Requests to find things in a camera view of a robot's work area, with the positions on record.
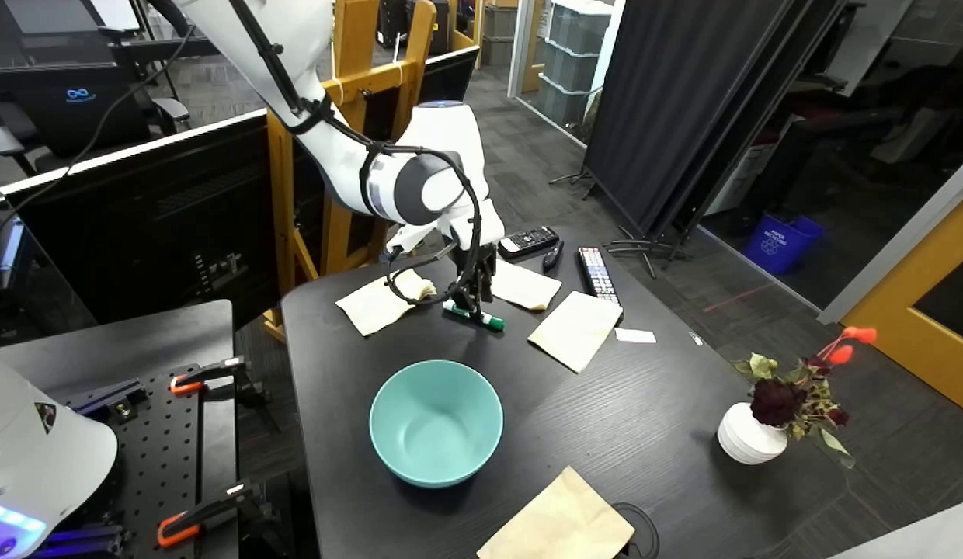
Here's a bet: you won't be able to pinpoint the black remote control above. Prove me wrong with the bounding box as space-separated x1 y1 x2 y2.
497 225 558 262

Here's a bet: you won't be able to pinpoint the dark grey divider curtain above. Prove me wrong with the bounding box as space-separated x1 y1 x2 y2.
585 0 841 236

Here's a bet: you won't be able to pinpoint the small white paper slip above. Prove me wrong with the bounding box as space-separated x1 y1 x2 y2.
614 329 655 343

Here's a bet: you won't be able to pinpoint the black computer monitor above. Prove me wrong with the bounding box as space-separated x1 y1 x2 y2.
0 108 279 327

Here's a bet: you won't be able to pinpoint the grey remote control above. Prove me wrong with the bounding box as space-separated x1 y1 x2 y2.
578 249 614 300

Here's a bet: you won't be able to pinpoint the white napkin near remotes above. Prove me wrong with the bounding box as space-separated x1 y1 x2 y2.
490 262 562 309

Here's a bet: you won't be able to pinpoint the white napkin at left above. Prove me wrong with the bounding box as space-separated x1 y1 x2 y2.
336 271 436 336

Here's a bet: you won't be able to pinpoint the teal blue bowl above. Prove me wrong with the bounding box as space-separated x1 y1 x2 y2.
365 359 505 489

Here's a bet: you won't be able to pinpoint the upper orange handled clamp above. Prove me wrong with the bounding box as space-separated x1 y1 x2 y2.
169 357 263 403

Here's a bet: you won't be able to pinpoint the tan napkin on right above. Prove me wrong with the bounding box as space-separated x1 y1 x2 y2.
474 464 633 559

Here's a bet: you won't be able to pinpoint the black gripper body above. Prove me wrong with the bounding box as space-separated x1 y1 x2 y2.
454 244 497 309

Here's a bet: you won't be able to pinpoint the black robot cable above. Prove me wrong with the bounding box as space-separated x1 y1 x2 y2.
228 0 490 306

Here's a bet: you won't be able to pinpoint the white vase with flowers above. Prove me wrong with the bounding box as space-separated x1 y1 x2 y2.
714 327 879 469

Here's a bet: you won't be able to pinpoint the green dry erase marker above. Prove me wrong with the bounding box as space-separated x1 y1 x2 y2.
441 305 505 332

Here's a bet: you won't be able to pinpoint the stacked grey storage bins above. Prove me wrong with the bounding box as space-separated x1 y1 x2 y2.
534 0 613 131

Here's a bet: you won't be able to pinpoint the white napkin at centre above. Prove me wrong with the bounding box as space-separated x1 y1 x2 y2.
527 293 622 373

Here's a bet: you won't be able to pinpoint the black perforated side table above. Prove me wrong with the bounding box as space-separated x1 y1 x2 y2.
0 300 236 559

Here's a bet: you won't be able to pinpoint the white device with purple light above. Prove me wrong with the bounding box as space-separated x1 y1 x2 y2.
0 359 117 559

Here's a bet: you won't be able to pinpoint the orange handled clamp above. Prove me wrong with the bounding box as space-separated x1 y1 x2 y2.
169 357 263 403
155 481 276 550

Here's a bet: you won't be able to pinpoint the wooden frame stand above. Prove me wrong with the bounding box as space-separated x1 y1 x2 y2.
256 0 487 297

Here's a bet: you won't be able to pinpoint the blue recycling bin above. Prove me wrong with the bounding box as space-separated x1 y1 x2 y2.
744 213 823 277

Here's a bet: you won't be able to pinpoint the lower orange handled clamp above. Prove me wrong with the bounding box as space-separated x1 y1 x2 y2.
155 481 276 550

